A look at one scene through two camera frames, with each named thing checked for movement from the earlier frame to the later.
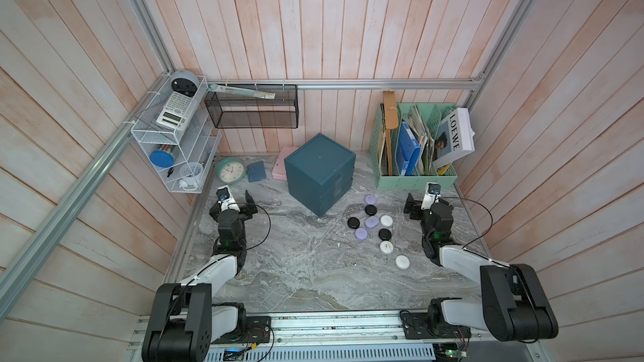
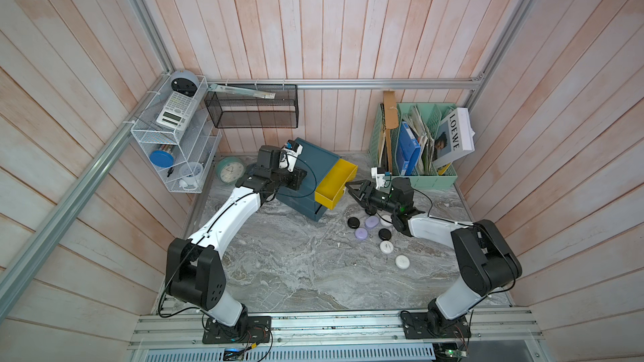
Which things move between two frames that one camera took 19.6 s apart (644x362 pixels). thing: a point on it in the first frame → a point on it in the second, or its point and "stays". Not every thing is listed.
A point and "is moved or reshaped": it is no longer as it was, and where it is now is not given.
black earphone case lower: [384, 234] stays
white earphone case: [386, 247] stays
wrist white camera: [433, 192] → [380, 181]
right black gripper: [416, 208] → [366, 193]
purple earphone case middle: [371, 222] stays
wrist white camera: [225, 199] → [288, 157]
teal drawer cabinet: [319, 174] is moved or reshaped
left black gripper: [251, 204] → [296, 180]
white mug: [190, 173] stays
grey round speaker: [184, 82] stays
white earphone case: [386, 220] stays
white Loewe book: [454, 139] stays
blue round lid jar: [161, 158] stays
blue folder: [408, 150] stays
